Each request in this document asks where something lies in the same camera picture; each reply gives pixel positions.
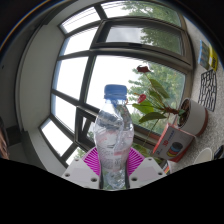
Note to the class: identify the dark box with coloured stripes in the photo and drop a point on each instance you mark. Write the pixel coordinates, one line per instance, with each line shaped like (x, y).
(167, 167)

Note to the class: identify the clear blue-capped water bottle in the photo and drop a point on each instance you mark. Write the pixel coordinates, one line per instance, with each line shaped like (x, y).
(113, 140)

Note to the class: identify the red and white printed box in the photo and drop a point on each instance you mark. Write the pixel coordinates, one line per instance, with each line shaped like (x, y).
(173, 143)

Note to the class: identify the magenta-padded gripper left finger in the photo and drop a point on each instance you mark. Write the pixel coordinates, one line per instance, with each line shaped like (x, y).
(80, 171)

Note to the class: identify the potted plant in white pot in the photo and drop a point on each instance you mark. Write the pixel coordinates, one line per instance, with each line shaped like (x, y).
(195, 116)

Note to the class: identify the dark-framed bay window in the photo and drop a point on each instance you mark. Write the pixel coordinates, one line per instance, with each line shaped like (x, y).
(83, 76)

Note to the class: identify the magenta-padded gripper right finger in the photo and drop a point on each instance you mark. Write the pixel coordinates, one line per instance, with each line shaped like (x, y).
(148, 170)

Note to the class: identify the black lattice trivet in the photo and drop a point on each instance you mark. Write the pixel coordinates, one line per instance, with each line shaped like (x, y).
(207, 90)

